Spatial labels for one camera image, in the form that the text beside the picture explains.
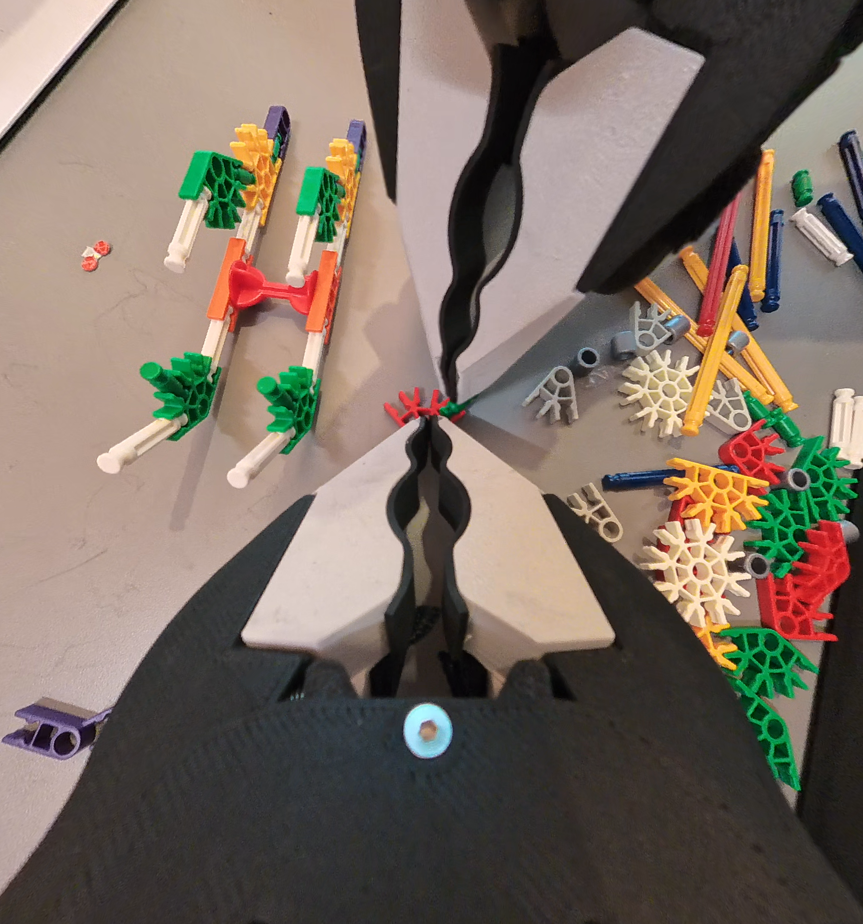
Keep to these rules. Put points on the grey toy connector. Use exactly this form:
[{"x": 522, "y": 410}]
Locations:
[
  {"x": 729, "y": 406},
  {"x": 648, "y": 328},
  {"x": 554, "y": 390},
  {"x": 601, "y": 512}
]

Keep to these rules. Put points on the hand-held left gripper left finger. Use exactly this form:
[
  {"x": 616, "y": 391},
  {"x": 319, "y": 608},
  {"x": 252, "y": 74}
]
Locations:
[{"x": 316, "y": 577}]

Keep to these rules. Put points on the purple toy connector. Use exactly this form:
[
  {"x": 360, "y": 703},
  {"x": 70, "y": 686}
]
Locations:
[{"x": 49, "y": 729}]

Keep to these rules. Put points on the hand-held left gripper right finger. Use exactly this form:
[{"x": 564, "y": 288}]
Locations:
[{"x": 540, "y": 577}]

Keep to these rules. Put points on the small red white scrap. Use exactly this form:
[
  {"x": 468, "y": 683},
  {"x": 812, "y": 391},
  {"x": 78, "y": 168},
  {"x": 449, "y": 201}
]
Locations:
[{"x": 96, "y": 256}]

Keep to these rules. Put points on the yellow toy connector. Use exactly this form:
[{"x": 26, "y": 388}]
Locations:
[
  {"x": 716, "y": 644},
  {"x": 716, "y": 491}
]

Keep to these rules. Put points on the green toy connector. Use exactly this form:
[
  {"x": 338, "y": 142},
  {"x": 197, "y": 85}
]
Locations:
[
  {"x": 774, "y": 733},
  {"x": 785, "y": 533},
  {"x": 828, "y": 476},
  {"x": 767, "y": 660}
]

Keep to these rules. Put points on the dark blue toy rod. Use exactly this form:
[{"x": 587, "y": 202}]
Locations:
[
  {"x": 854, "y": 242},
  {"x": 745, "y": 303},
  {"x": 633, "y": 481},
  {"x": 861, "y": 178},
  {"x": 773, "y": 260}
]

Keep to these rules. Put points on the short white toy rod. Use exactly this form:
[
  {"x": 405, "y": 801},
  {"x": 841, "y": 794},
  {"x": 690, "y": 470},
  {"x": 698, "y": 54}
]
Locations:
[
  {"x": 821, "y": 236},
  {"x": 843, "y": 419},
  {"x": 861, "y": 433}
]

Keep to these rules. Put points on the red toy rod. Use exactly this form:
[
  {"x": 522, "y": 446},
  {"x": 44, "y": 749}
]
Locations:
[{"x": 716, "y": 267}]

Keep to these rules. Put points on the short green toy rod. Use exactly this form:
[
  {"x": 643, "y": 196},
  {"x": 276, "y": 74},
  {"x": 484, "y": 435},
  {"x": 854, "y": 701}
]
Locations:
[
  {"x": 803, "y": 188},
  {"x": 454, "y": 410},
  {"x": 785, "y": 427},
  {"x": 760, "y": 410}
]

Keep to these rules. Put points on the white snowflake toy connector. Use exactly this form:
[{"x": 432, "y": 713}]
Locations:
[
  {"x": 695, "y": 570},
  {"x": 659, "y": 390}
]

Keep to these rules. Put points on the toy rail assembly with spool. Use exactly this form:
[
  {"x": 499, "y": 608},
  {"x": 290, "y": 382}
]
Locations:
[{"x": 226, "y": 281}]

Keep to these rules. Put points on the yellow toy rod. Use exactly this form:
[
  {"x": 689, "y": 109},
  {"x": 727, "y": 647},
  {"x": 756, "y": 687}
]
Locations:
[
  {"x": 762, "y": 224},
  {"x": 770, "y": 375},
  {"x": 713, "y": 346},
  {"x": 655, "y": 296}
]

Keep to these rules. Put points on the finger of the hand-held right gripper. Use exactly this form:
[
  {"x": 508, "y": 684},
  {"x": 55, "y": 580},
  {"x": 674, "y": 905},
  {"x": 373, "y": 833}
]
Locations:
[
  {"x": 431, "y": 144},
  {"x": 605, "y": 159}
]

